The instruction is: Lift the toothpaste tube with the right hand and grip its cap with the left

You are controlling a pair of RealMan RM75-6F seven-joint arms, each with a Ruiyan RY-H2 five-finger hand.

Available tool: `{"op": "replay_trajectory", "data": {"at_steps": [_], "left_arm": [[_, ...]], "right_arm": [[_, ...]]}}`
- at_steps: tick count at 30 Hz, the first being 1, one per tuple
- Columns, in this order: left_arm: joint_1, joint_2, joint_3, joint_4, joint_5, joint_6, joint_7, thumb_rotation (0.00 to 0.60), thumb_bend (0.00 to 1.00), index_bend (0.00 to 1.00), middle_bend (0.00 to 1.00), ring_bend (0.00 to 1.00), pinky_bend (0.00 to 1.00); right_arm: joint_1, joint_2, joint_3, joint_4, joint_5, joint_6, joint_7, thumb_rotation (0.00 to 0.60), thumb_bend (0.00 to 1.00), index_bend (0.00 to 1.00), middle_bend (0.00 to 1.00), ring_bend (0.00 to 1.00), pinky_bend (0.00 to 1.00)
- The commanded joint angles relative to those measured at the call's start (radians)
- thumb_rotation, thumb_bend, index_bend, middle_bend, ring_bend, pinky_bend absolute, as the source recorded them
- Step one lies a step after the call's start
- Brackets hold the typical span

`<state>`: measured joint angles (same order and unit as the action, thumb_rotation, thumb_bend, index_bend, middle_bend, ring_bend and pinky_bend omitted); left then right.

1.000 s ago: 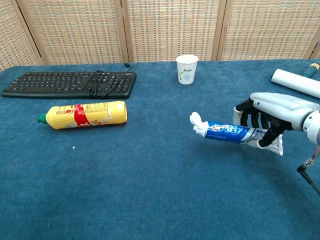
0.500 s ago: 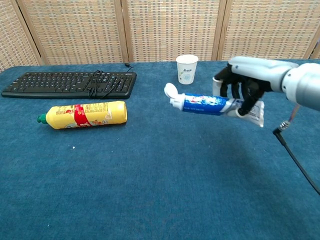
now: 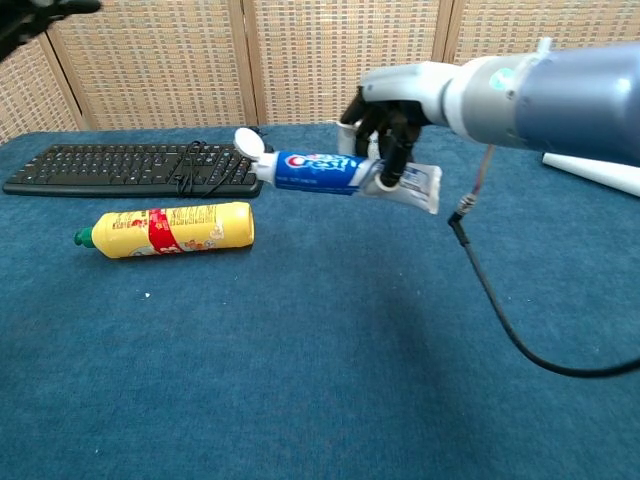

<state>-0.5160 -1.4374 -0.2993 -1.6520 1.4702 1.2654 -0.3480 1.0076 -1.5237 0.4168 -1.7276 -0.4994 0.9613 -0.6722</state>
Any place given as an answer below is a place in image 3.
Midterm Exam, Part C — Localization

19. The yellow plastic bottle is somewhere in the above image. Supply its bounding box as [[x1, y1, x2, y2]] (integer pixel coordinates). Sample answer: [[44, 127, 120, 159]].
[[73, 201, 256, 260]]

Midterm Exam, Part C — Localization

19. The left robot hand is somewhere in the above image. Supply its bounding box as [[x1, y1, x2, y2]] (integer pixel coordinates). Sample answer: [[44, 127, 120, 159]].
[[0, 0, 103, 61]]

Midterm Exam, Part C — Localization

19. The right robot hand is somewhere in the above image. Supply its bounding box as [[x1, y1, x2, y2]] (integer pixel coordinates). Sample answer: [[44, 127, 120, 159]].
[[338, 63, 454, 194]]

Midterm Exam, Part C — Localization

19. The black computer keyboard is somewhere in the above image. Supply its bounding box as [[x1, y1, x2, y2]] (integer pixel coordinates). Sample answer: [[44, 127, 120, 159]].
[[2, 143, 275, 198]]

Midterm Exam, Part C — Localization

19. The blue table cloth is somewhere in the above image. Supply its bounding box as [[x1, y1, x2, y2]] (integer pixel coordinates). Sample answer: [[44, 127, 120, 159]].
[[0, 117, 640, 480]]

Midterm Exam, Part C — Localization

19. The blue and white toothpaste tube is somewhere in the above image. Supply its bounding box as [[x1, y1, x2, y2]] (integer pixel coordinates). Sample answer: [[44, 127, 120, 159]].
[[233, 127, 444, 216]]

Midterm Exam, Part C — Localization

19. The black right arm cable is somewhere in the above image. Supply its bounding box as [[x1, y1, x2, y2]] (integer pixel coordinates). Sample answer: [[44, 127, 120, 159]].
[[447, 144, 640, 377]]

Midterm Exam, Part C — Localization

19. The white paper roll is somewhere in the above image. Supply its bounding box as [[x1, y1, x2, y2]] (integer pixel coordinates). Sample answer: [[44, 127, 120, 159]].
[[541, 152, 640, 198]]

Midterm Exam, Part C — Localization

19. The black keyboard cable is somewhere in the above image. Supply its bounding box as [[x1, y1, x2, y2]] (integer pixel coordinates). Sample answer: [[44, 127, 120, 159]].
[[173, 125, 269, 197]]

